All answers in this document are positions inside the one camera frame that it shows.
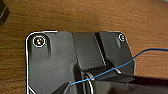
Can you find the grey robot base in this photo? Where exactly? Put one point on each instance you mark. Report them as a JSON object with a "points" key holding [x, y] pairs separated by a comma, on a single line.
{"points": [[50, 63]]}

